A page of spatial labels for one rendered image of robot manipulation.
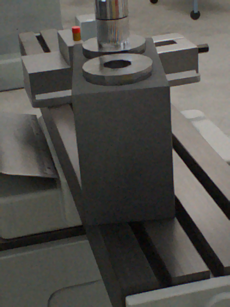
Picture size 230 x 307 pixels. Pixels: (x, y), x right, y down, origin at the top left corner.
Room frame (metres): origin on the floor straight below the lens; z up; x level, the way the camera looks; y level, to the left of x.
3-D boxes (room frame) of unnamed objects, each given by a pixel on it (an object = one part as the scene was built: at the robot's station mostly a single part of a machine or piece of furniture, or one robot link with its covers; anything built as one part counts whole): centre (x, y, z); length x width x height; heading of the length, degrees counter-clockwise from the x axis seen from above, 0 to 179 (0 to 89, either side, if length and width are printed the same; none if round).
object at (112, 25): (0.90, -0.01, 1.14); 0.05 x 0.05 x 0.06
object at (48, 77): (1.30, -0.01, 0.97); 0.35 x 0.15 x 0.11; 102
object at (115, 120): (0.85, -0.01, 1.02); 0.22 x 0.12 x 0.20; 1
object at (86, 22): (1.30, 0.02, 1.03); 0.06 x 0.05 x 0.06; 12
